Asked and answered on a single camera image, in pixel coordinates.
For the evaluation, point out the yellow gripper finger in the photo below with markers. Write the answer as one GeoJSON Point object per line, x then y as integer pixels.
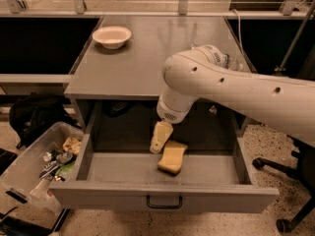
{"type": "Point", "coordinates": [156, 147]}

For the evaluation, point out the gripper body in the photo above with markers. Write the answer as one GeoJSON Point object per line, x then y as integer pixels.
{"type": "Point", "coordinates": [166, 113]}

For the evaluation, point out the clear plastic storage bin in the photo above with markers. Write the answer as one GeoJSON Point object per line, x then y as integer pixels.
{"type": "Point", "coordinates": [21, 179]}

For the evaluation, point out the crumpled yellow snack bag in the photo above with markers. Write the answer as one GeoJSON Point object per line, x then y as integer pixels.
{"type": "Point", "coordinates": [72, 145]}

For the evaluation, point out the black drawer handle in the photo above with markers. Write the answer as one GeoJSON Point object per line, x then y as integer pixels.
{"type": "Point", "coordinates": [164, 202]}

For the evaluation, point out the white bowl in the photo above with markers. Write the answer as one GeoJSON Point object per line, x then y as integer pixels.
{"type": "Point", "coordinates": [112, 37]}

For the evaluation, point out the dark snack wrapper in bin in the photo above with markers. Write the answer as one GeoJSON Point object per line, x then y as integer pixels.
{"type": "Point", "coordinates": [60, 160]}

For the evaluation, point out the yellow sponge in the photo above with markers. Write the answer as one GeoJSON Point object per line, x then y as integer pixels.
{"type": "Point", "coordinates": [172, 157]}

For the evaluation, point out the black backpack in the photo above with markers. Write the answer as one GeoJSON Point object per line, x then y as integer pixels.
{"type": "Point", "coordinates": [31, 116]}

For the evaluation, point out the clear plastic water bottle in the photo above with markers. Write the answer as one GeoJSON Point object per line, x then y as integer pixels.
{"type": "Point", "coordinates": [216, 57]}

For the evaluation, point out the grey open top drawer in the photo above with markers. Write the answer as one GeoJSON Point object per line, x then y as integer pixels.
{"type": "Point", "coordinates": [115, 169]}

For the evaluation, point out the grey cabinet counter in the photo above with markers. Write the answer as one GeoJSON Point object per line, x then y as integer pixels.
{"type": "Point", "coordinates": [134, 70]}

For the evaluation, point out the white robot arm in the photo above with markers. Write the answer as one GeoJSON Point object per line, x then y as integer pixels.
{"type": "Point", "coordinates": [283, 103]}

